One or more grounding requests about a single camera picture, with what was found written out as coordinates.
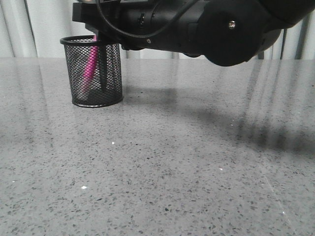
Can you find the black mesh pen cup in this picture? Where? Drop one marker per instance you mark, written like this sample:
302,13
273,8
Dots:
77,50

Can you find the pink marker pen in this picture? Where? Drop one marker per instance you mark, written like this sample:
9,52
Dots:
90,68

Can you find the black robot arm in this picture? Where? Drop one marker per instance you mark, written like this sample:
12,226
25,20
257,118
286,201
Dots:
226,32

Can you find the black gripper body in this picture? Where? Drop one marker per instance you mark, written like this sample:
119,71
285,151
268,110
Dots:
137,24

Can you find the grey orange scissors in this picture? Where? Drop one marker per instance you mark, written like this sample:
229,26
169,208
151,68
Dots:
102,52

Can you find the grey curtain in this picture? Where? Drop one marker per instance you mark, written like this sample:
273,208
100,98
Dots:
33,28

